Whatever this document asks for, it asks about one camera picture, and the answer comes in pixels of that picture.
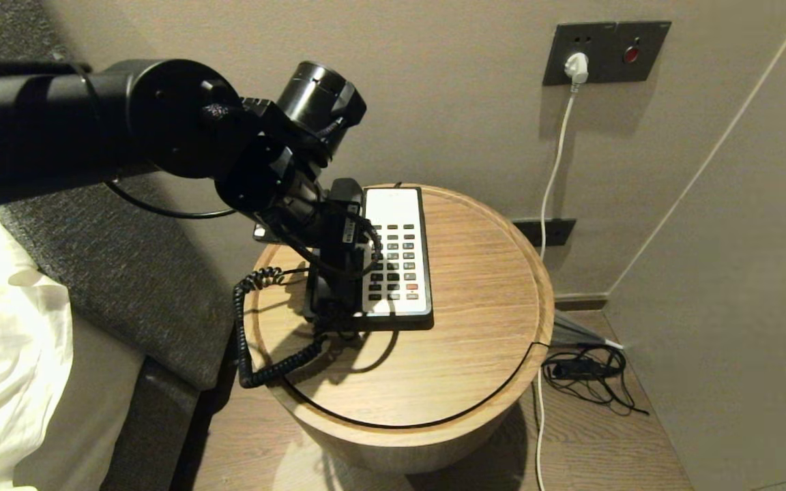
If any black telephone handset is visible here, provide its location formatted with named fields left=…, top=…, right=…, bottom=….
left=306, top=179, right=366, bottom=335

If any black and white telephone base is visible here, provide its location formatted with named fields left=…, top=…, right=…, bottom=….
left=301, top=185, right=435, bottom=333

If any black phone cord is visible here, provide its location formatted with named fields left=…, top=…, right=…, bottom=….
left=233, top=266, right=366, bottom=389

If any round wooden side table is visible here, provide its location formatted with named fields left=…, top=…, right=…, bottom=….
left=244, top=183, right=556, bottom=475

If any grey upholstered headboard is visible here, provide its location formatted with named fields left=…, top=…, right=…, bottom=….
left=0, top=0, right=237, bottom=393

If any dark grey bed base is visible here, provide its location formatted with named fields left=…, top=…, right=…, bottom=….
left=103, top=355, right=203, bottom=491

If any transparent folded umbrella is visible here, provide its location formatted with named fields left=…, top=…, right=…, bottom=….
left=549, top=312, right=624, bottom=352

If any wooden skirting board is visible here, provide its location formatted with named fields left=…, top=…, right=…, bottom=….
left=554, top=294, right=609, bottom=312

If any beige bed mattress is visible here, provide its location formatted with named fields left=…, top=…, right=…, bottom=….
left=14, top=310, right=148, bottom=491

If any white power plug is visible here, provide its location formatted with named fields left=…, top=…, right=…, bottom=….
left=564, top=53, right=590, bottom=93

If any white pillow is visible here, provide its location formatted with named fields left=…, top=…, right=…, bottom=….
left=0, top=208, right=74, bottom=491

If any dark grey red button plate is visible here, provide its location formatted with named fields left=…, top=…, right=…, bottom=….
left=600, top=20, right=672, bottom=83

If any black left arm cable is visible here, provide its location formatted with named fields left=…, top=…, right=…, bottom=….
left=103, top=179, right=384, bottom=282

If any small dark wall socket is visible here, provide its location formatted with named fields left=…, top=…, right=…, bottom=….
left=512, top=218, right=577, bottom=248

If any white power cable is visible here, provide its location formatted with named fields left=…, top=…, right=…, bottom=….
left=534, top=85, right=579, bottom=491

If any black power adapter with cable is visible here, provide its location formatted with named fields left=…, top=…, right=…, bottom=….
left=541, top=344, right=650, bottom=418

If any dark grey wall outlet plate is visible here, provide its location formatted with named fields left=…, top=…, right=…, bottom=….
left=543, top=22, right=617, bottom=87

